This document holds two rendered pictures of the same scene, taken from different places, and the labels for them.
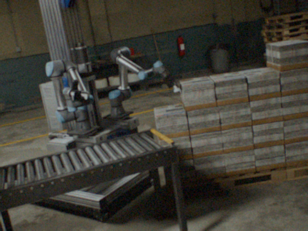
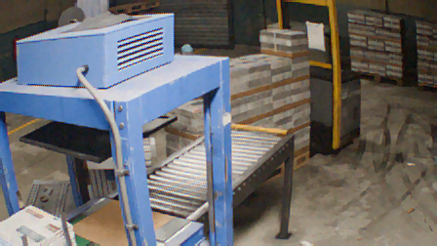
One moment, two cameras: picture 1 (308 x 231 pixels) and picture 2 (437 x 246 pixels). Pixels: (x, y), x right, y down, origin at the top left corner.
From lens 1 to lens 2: 2.66 m
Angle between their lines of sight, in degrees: 43
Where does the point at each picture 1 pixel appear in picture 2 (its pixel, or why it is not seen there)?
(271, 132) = (285, 121)
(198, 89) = (235, 76)
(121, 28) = not seen: outside the picture
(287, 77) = (296, 63)
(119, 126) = not seen: hidden behind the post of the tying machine
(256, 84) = (277, 71)
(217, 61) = not seen: hidden behind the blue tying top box
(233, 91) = (260, 77)
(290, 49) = (297, 38)
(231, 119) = (258, 109)
